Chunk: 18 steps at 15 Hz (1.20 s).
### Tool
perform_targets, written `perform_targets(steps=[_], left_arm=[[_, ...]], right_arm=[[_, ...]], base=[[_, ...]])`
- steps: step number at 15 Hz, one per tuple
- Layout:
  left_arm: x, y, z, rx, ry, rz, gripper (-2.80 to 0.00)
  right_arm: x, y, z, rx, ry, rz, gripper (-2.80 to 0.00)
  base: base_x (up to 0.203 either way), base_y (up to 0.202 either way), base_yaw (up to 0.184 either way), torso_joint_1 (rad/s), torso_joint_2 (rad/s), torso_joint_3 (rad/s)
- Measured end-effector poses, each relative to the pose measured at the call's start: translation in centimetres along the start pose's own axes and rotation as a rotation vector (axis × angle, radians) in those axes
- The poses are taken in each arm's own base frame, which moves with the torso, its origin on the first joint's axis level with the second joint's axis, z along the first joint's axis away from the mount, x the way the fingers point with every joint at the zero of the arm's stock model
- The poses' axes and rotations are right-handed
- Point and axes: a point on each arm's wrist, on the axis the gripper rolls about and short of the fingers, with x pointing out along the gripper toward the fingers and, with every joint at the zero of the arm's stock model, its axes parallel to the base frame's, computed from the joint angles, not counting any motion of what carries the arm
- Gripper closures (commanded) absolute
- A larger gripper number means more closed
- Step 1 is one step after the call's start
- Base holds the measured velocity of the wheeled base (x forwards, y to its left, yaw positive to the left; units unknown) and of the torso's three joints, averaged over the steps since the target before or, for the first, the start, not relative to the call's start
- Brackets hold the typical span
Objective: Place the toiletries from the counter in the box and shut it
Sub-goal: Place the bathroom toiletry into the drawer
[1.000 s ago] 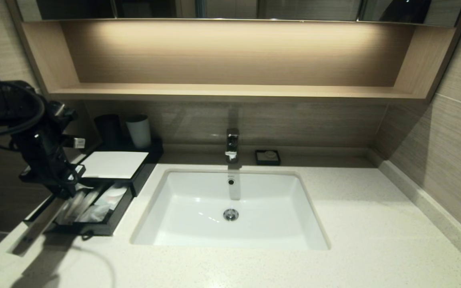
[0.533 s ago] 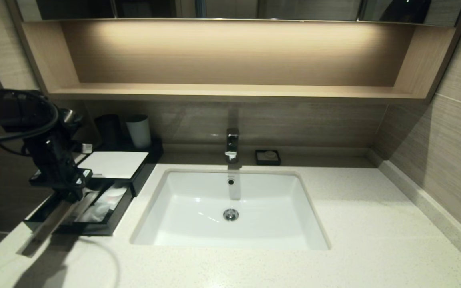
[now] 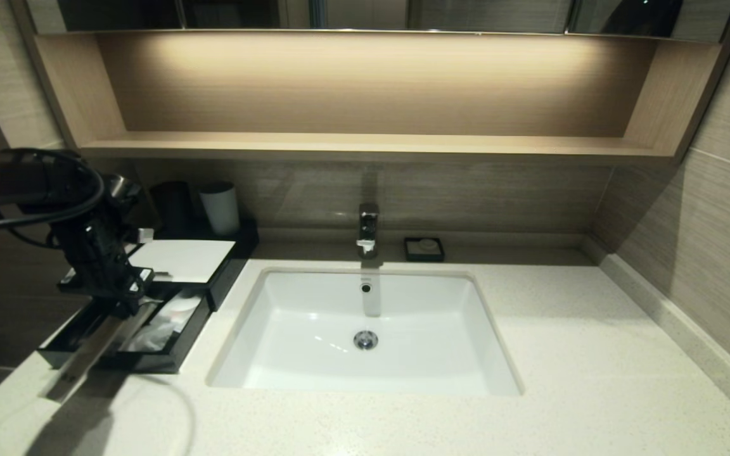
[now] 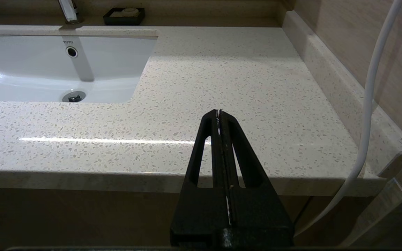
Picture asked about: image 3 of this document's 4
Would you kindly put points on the black soap dish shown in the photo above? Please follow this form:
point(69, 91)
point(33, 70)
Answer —
point(409, 257)

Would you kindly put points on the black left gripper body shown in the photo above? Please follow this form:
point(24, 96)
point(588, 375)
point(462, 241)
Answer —
point(102, 269)

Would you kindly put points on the white flat sachet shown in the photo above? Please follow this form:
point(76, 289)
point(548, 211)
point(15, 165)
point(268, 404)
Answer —
point(153, 335)

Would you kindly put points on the white sink basin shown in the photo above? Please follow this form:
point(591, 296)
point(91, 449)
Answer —
point(428, 342)

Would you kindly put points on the white sachet with round pad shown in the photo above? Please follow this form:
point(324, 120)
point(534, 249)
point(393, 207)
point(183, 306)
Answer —
point(181, 307)

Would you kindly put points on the green-label toothbrush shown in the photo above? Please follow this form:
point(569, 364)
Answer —
point(92, 354)

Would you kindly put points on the beige soap bar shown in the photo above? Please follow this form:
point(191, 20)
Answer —
point(427, 245)

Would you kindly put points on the black drawer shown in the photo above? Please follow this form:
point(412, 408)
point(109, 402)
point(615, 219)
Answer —
point(149, 363)

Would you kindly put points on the white card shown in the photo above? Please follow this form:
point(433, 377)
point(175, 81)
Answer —
point(187, 259)

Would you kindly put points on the black cup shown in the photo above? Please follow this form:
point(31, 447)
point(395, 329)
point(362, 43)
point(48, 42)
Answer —
point(172, 206)

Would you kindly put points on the light wooden wall shelf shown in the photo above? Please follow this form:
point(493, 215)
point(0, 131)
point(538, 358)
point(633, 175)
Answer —
point(365, 147)

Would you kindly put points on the white cup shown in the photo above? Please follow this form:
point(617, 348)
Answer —
point(220, 211)

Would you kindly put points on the chrome faucet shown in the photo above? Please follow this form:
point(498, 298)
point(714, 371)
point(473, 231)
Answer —
point(368, 231)

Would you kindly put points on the chrome sink drain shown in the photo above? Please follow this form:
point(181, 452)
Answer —
point(365, 340)

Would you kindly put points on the mirror cabinet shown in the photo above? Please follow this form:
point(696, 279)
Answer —
point(466, 16)

